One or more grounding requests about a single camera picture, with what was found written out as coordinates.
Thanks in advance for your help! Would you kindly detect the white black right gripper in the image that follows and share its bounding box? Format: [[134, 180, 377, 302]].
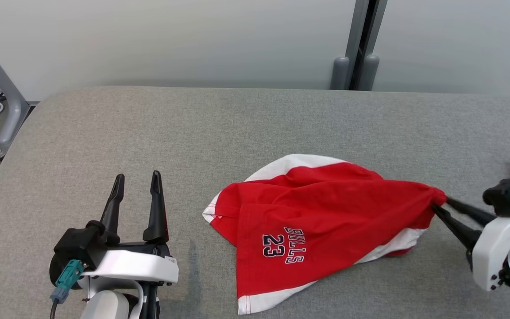
[[432, 198, 510, 292]]

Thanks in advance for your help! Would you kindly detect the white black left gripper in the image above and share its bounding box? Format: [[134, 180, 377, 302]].
[[80, 171, 179, 284]]

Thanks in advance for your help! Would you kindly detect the red and white jersey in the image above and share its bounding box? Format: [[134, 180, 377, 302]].
[[202, 154, 448, 315]]

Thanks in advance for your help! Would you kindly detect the grey tubular frame leg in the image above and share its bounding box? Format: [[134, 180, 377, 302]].
[[0, 39, 30, 159]]

